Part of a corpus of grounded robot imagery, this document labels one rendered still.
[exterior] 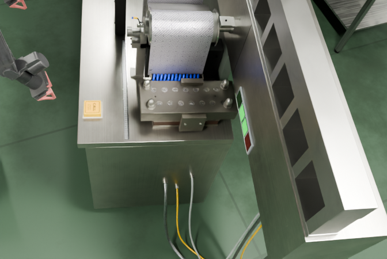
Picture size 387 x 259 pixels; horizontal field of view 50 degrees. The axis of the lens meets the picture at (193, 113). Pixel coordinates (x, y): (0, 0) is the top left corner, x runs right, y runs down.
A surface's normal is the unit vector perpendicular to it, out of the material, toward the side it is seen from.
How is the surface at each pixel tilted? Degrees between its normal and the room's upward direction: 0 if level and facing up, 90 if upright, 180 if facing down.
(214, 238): 0
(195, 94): 0
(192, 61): 90
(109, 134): 0
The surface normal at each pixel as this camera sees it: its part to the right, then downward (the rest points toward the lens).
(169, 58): 0.11, 0.85
